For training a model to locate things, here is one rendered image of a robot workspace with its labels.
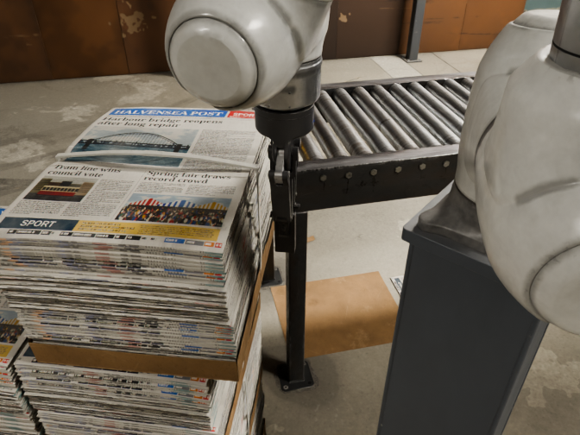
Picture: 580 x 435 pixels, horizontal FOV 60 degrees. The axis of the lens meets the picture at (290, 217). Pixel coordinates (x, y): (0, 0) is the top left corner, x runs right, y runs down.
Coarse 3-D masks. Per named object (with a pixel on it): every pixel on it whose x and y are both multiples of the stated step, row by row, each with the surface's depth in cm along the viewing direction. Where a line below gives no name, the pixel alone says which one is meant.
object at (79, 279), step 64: (64, 192) 64; (128, 192) 64; (192, 192) 64; (0, 256) 60; (64, 256) 58; (128, 256) 57; (192, 256) 56; (64, 320) 64; (128, 320) 63; (192, 320) 61
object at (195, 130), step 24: (96, 120) 83; (120, 120) 82; (144, 120) 82; (168, 120) 82; (192, 120) 82; (216, 120) 82; (240, 120) 82; (72, 144) 75; (96, 144) 75; (120, 144) 75; (144, 144) 75; (168, 144) 75; (192, 144) 75; (216, 144) 75; (240, 144) 75; (264, 144) 81; (264, 168) 80; (264, 192) 81; (264, 216) 80; (264, 240) 83
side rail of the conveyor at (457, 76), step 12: (456, 72) 177; (468, 72) 177; (324, 84) 168; (336, 84) 168; (348, 84) 168; (360, 84) 168; (372, 84) 168; (384, 84) 168; (408, 84) 170; (420, 84) 171; (252, 108) 166; (348, 120) 173
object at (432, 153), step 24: (456, 144) 132; (312, 168) 122; (336, 168) 123; (360, 168) 124; (384, 168) 126; (408, 168) 127; (432, 168) 129; (456, 168) 131; (312, 192) 125; (336, 192) 127; (360, 192) 128; (384, 192) 130; (408, 192) 132; (432, 192) 134
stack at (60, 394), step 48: (0, 336) 75; (0, 384) 74; (48, 384) 73; (96, 384) 71; (144, 384) 70; (192, 384) 69; (0, 432) 82; (48, 432) 80; (96, 432) 78; (144, 432) 77; (192, 432) 75; (240, 432) 99
